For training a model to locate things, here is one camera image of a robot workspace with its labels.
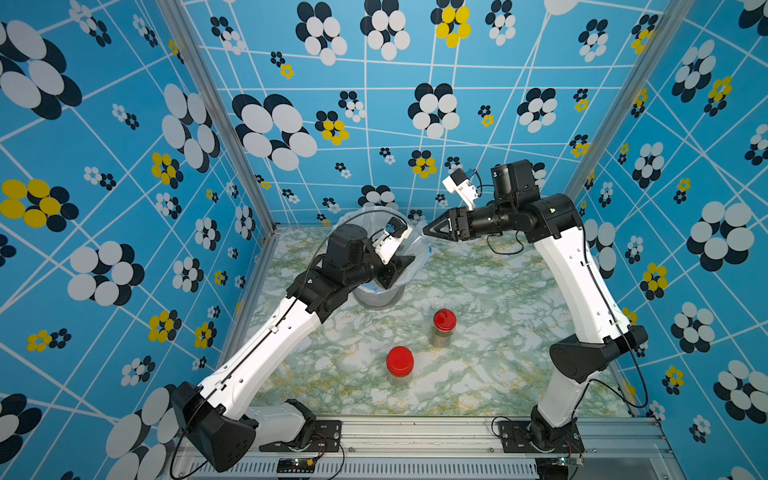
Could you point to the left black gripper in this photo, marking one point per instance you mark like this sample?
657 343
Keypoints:
398 264

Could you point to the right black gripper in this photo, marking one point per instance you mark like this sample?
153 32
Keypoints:
458 223

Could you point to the clear plastic jar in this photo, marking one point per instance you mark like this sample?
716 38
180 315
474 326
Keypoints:
390 273

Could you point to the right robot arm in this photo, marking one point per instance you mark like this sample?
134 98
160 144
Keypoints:
551 224

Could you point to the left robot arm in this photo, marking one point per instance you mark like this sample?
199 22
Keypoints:
216 416

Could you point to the white bin liner bag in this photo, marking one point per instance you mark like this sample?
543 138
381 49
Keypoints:
373 218

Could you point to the far red-lid jar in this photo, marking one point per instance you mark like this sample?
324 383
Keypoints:
443 326

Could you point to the red-lid jar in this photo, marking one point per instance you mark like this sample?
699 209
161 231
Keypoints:
443 326
400 364

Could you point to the near red-lid jar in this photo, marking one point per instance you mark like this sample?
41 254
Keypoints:
400 364

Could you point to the left circuit board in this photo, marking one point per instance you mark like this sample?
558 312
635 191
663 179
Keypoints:
296 466

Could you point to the circuit board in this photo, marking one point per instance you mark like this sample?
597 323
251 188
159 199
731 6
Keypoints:
559 468
296 466

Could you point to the right circuit board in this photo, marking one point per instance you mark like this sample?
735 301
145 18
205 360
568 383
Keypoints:
559 468

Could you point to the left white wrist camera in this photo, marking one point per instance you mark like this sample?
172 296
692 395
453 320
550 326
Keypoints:
387 241

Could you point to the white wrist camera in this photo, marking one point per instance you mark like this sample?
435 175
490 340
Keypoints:
457 182
387 241

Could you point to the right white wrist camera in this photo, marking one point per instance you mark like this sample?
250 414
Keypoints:
457 182

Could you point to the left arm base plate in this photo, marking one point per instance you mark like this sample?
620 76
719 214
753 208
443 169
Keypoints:
325 437

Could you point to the aluminium front rail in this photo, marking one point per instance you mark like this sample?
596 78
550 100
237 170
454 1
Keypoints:
457 448

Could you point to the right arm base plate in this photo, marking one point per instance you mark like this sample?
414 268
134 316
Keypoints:
519 436

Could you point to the right aluminium corner post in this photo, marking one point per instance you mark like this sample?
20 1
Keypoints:
670 21

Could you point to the aluminium corner post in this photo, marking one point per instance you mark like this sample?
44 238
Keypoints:
670 21
181 29

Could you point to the left aluminium corner post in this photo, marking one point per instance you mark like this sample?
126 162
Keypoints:
181 29

